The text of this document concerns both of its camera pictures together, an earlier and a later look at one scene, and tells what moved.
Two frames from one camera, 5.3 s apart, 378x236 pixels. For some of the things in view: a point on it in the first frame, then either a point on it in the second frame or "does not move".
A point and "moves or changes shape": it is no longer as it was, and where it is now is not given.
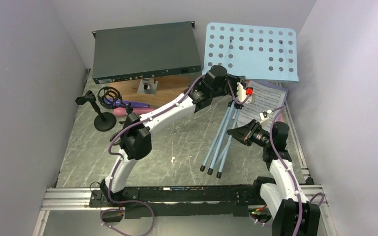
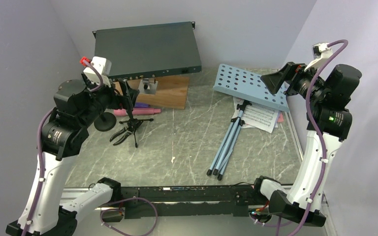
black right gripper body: x=259 y=136 to x=302 y=82
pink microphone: x=124 y=111 does not move
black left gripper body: x=233 y=82 to x=115 y=101
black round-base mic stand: x=105 y=121 does not move
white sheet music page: x=267 y=98 moves or changes shape
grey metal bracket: x=147 y=86 does not move
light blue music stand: x=249 y=51 to x=249 y=88
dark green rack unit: x=132 y=53 does not move
